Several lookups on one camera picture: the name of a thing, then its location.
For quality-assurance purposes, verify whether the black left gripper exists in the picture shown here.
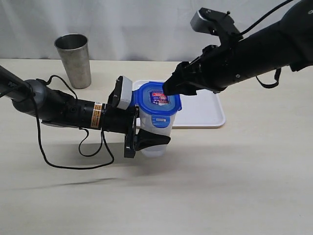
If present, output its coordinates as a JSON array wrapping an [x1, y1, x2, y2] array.
[[101, 75, 171, 158]]

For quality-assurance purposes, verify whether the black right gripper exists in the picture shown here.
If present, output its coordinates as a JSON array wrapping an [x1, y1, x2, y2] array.
[[163, 8, 247, 96]]

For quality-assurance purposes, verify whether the blue plastic lid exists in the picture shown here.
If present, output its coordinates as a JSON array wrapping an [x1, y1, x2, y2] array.
[[131, 81, 182, 129]]

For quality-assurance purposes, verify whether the stainless steel cup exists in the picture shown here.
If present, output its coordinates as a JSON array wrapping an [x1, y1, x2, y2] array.
[[54, 33, 91, 89]]

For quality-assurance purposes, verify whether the clear plastic container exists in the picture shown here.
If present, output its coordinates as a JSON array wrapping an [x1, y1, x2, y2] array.
[[139, 110, 176, 158]]

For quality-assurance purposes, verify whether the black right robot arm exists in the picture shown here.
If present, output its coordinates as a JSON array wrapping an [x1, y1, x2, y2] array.
[[163, 0, 313, 95]]

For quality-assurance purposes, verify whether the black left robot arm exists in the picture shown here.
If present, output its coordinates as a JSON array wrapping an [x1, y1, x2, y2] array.
[[0, 67, 171, 158]]

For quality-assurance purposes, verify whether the white rectangular tray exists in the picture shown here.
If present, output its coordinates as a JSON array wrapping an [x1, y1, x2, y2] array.
[[133, 80, 225, 129]]

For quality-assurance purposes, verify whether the white backdrop curtain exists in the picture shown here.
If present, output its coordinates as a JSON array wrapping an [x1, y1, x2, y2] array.
[[0, 0, 279, 61]]

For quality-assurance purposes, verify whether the black camera cable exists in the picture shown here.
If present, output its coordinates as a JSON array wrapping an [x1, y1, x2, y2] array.
[[241, 0, 294, 88], [31, 75, 115, 169]]

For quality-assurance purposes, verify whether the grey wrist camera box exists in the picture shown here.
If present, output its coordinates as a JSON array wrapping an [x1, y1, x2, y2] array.
[[117, 76, 133, 110], [190, 11, 218, 36]]

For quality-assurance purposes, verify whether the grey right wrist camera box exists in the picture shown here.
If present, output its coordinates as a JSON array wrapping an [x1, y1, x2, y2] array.
[[190, 11, 218, 36]]

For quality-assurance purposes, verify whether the black right camera cable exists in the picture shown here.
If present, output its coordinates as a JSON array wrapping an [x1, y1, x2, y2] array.
[[241, 0, 294, 88]]

